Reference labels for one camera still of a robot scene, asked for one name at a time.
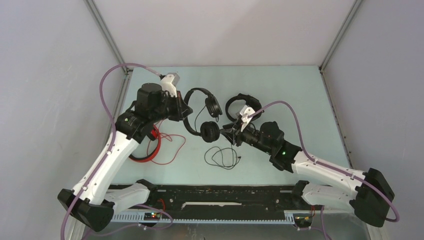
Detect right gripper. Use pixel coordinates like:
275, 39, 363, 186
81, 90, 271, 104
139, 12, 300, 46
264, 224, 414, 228
218, 119, 273, 155

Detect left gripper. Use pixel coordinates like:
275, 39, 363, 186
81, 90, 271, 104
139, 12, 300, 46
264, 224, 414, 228
150, 90, 193, 123

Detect small black foam headphones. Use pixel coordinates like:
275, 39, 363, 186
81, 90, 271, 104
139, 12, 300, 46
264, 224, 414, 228
183, 87, 243, 170

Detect black headset with microphone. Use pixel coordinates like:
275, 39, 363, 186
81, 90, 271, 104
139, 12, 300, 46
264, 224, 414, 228
225, 93, 263, 122

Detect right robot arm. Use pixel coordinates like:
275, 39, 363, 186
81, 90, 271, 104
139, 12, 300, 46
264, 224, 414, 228
220, 121, 395, 228

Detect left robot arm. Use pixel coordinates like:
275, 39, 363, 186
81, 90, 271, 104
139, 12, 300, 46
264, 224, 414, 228
57, 83, 193, 232

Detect red headphones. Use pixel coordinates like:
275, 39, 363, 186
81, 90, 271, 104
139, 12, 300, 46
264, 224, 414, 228
128, 124, 187, 166

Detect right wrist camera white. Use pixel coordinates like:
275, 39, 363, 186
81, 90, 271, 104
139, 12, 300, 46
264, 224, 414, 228
235, 105, 255, 132

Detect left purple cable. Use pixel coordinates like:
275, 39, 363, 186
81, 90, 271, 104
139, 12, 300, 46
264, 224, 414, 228
60, 63, 163, 240

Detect purple cable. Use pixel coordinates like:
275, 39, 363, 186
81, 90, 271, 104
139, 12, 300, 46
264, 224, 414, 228
60, 63, 163, 240
248, 100, 401, 223

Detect black mounting rail base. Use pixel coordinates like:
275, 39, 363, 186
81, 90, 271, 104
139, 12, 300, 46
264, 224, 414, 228
105, 184, 326, 223

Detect left aluminium corner post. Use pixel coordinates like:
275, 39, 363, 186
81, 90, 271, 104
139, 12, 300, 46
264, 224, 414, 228
83, 0, 125, 64

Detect aluminium corner post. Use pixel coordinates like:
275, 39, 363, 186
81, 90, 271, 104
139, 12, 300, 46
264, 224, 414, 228
319, 0, 364, 72
83, 0, 125, 64

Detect right aluminium corner post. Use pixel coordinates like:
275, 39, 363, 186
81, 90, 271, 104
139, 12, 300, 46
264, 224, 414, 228
319, 0, 364, 72

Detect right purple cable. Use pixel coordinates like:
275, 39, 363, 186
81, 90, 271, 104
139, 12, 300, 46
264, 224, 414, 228
248, 100, 401, 223

